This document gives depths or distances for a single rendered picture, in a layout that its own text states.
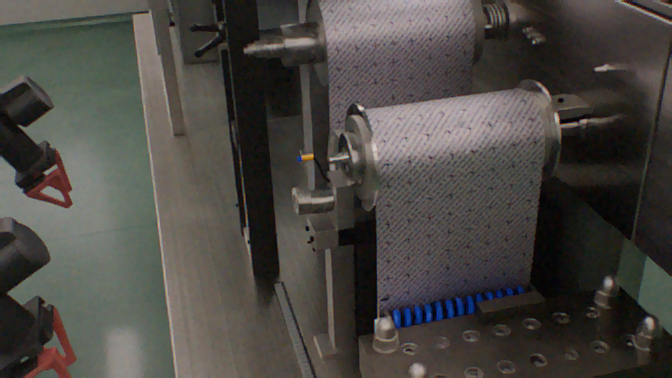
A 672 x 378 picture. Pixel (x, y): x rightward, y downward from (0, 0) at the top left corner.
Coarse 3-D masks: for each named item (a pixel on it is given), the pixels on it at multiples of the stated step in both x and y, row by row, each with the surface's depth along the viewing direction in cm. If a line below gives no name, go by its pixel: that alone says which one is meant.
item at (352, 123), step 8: (536, 96) 104; (544, 112) 102; (352, 120) 100; (544, 120) 101; (344, 128) 105; (352, 128) 101; (360, 128) 97; (544, 128) 101; (360, 136) 97; (360, 144) 98; (368, 152) 96; (544, 152) 102; (368, 160) 96; (544, 160) 103; (368, 168) 96; (368, 176) 97; (368, 184) 98; (360, 192) 102; (368, 192) 99
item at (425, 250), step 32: (480, 192) 102; (512, 192) 103; (384, 224) 100; (416, 224) 102; (448, 224) 103; (480, 224) 105; (512, 224) 106; (384, 256) 103; (416, 256) 104; (448, 256) 106; (480, 256) 107; (512, 256) 109; (384, 288) 105; (416, 288) 107; (448, 288) 109; (480, 288) 110; (512, 288) 112
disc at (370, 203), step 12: (348, 108) 103; (360, 108) 98; (360, 120) 98; (372, 144) 95; (372, 156) 95; (372, 168) 96; (372, 180) 97; (372, 192) 98; (360, 204) 105; (372, 204) 99
